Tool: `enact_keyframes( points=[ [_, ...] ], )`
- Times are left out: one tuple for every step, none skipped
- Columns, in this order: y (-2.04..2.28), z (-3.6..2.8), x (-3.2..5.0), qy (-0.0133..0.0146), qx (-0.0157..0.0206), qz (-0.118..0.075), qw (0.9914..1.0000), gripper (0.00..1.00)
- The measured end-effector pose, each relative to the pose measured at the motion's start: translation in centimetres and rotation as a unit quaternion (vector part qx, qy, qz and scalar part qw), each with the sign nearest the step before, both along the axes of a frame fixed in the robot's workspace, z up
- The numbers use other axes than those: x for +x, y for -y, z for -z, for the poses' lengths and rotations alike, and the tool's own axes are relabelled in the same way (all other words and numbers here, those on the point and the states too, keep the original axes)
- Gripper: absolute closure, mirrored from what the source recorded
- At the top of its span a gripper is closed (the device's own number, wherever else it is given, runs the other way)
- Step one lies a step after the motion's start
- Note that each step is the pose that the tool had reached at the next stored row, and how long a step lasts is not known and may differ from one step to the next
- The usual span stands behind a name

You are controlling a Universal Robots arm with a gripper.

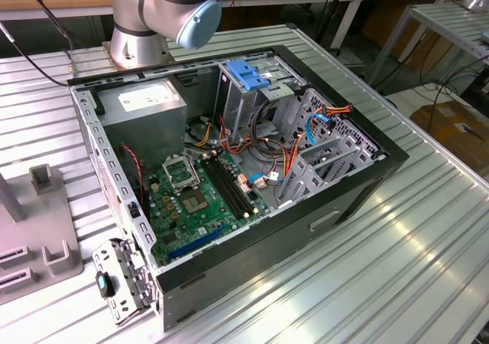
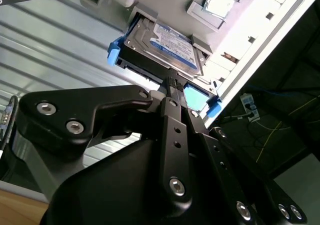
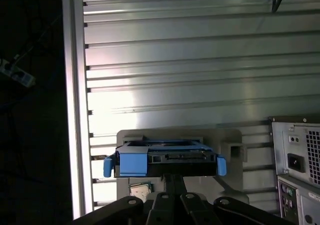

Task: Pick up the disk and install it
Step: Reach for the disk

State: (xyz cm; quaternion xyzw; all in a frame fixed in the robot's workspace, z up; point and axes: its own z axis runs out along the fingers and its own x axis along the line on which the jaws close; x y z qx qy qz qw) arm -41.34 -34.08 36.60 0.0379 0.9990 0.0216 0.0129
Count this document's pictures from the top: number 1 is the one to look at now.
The metal disk bay cage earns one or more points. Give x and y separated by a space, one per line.
309 185

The green motherboard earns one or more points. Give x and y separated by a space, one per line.
193 227

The grey power supply unit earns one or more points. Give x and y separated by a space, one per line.
145 130

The metal slot retainer bracket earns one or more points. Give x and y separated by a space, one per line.
122 260

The black open PC case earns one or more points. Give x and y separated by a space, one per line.
267 260

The metal optical drive cage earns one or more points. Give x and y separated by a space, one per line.
234 103

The blue drive latch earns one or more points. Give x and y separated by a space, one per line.
244 74

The metal slat side table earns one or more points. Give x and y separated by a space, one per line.
435 17

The blue expansion slot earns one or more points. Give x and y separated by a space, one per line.
196 242

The black teal latch tab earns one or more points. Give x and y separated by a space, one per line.
101 283

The grey parts rack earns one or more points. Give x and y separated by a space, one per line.
38 221

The large cardboard box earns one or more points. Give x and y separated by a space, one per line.
447 130

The CPU socket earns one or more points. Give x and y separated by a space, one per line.
195 202

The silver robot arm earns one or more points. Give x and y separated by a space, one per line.
131 42

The black RAM slot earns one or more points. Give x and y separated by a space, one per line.
231 186
227 189
222 191
236 184

